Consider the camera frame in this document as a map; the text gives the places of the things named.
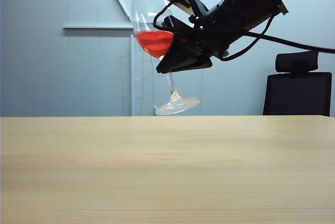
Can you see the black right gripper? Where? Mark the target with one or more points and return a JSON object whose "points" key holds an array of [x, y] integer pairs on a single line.
{"points": [[235, 17]]}

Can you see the clear goblet with red liquid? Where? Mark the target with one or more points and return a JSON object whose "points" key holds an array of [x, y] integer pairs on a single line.
{"points": [[154, 40]]}

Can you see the black mesh office chair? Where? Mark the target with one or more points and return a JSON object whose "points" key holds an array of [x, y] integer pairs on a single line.
{"points": [[295, 93]]}

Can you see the white vertical post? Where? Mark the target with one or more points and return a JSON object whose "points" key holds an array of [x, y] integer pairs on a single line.
{"points": [[132, 77]]}

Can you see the white horizontal wall ledge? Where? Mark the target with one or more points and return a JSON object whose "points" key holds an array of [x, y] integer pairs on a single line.
{"points": [[99, 27]]}

